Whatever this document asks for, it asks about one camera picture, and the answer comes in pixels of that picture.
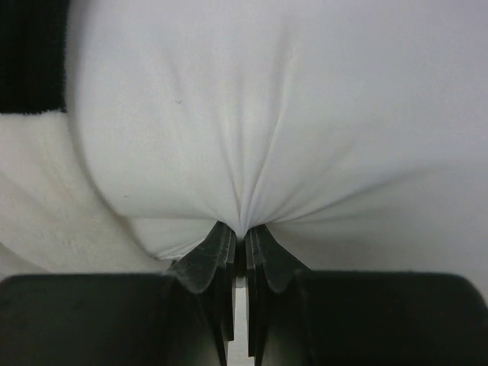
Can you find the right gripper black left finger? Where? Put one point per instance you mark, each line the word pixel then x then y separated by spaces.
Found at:
pixel 209 272

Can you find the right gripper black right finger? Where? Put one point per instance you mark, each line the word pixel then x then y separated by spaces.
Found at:
pixel 278 333

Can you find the black white checkered pillowcase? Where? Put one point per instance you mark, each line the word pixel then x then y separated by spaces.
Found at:
pixel 51 218

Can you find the white pillow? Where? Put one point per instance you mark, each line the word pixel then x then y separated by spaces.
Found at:
pixel 355 130

